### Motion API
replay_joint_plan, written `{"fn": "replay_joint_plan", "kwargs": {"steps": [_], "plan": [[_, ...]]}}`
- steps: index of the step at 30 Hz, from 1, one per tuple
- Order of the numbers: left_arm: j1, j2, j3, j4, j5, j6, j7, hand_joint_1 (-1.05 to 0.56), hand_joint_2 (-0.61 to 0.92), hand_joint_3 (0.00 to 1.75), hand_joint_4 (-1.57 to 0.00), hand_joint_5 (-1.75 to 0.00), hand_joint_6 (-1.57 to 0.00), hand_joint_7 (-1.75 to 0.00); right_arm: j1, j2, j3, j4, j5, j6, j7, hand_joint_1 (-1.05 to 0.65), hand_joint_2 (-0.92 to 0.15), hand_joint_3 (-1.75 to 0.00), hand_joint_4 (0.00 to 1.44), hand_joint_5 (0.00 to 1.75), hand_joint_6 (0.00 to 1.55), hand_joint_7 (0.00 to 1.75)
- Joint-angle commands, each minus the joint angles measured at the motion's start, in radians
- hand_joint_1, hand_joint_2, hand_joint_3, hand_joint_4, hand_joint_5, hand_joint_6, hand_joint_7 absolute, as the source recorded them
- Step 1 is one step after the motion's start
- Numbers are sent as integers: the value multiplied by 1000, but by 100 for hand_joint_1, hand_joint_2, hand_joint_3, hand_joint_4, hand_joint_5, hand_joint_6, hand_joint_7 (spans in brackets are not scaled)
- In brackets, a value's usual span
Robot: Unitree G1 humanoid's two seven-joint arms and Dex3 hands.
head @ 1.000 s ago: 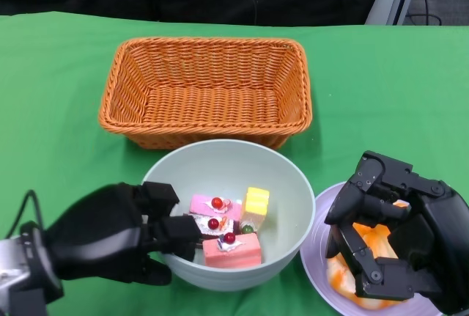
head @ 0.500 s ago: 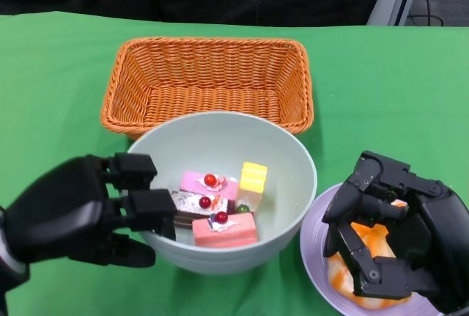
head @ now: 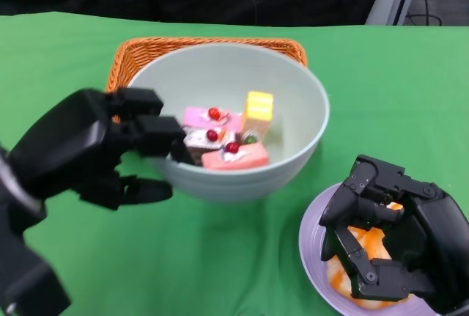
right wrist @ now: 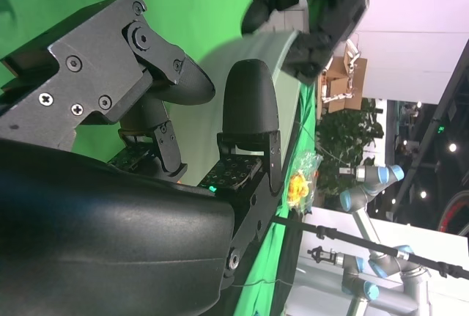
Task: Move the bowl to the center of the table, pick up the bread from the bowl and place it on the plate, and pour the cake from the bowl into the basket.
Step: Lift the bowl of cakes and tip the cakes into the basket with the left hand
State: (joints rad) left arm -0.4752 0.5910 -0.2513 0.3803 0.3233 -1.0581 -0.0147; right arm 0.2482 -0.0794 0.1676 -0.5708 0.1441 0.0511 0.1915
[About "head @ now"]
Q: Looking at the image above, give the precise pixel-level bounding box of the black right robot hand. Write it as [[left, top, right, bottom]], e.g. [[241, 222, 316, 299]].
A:
[[317, 154, 469, 314]]

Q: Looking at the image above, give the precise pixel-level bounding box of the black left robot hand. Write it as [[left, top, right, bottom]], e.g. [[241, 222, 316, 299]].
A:
[[7, 87, 196, 211]]

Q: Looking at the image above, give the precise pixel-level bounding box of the orange striped bread roll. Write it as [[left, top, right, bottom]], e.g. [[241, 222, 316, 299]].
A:
[[346, 201, 405, 262], [325, 253, 415, 309]]

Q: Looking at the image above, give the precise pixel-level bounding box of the chocolate cake with cherry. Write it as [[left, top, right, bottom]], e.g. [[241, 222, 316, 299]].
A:
[[182, 127, 225, 166]]

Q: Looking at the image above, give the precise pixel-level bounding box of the magenta cake with cherry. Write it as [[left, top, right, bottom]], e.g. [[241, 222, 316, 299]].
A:
[[182, 106, 243, 136]]

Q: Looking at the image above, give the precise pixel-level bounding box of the grey-green bowl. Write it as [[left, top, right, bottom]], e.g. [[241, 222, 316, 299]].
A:
[[126, 43, 330, 203]]

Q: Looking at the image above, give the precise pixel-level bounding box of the light pink layered cake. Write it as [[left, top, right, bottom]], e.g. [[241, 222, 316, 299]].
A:
[[200, 142, 270, 170]]

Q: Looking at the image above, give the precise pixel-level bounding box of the yellow layered cake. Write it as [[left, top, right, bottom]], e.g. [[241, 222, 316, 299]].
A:
[[240, 91, 275, 144]]

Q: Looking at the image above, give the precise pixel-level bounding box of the orange wicker basket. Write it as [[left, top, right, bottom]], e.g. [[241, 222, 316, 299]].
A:
[[105, 37, 309, 125]]

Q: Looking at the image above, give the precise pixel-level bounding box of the green tablecloth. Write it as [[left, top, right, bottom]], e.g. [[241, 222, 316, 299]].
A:
[[0, 11, 469, 316]]

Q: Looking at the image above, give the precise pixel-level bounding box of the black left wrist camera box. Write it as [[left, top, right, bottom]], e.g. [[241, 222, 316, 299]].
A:
[[0, 233, 73, 316]]

